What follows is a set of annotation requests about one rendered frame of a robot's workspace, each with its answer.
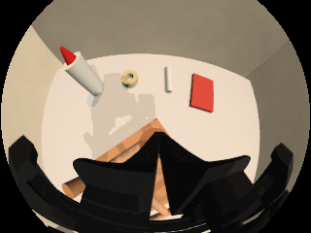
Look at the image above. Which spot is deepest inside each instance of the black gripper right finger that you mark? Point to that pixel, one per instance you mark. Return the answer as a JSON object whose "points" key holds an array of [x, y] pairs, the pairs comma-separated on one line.
{"points": [[185, 173]]}

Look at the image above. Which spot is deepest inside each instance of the flat red rectangular block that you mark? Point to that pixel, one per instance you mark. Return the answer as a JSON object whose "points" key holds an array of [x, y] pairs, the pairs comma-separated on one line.
{"points": [[202, 93]]}

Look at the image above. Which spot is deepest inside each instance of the brown wooden stool legs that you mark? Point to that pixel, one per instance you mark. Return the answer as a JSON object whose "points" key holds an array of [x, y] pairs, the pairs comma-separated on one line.
{"points": [[76, 186]]}

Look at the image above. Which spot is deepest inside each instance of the brown wooden stool seat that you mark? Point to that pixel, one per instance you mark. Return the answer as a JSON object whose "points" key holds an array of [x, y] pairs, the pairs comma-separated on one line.
{"points": [[160, 191]]}

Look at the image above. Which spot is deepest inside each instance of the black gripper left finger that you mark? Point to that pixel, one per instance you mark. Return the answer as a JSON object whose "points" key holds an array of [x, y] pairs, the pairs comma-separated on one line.
{"points": [[136, 175]]}

